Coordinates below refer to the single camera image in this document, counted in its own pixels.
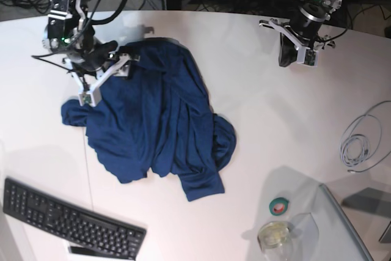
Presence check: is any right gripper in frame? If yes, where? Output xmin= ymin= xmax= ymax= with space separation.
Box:
xmin=64 ymin=39 xmax=136 ymax=79

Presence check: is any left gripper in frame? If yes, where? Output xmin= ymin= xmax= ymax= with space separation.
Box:
xmin=279 ymin=4 xmax=329 ymax=67

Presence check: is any dark blue t-shirt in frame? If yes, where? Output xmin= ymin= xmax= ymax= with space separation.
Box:
xmin=61 ymin=38 xmax=236 ymax=201

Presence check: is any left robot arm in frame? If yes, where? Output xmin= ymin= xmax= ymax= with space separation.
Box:
xmin=278 ymin=0 xmax=342 ymax=67

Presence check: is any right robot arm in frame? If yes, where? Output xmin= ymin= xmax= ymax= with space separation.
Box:
xmin=33 ymin=0 xmax=128 ymax=77

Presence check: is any green tape roll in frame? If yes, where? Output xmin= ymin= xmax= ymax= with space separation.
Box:
xmin=269 ymin=197 xmax=290 ymax=216

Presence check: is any black computer keyboard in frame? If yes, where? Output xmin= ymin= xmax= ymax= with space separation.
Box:
xmin=3 ymin=177 xmax=147 ymax=260

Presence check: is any clear tape dispenser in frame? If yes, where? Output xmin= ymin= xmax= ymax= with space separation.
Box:
xmin=257 ymin=221 xmax=293 ymax=261

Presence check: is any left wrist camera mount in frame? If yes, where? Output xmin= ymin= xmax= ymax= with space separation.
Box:
xmin=259 ymin=18 xmax=335 ymax=67

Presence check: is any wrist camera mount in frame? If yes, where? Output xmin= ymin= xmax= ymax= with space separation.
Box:
xmin=70 ymin=46 xmax=140 ymax=107
xmin=259 ymin=18 xmax=335 ymax=67

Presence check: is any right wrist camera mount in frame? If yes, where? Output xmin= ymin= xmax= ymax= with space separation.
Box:
xmin=70 ymin=46 xmax=140 ymax=107

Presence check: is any coiled white cable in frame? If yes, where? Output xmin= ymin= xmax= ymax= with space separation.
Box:
xmin=339 ymin=100 xmax=391 ymax=174

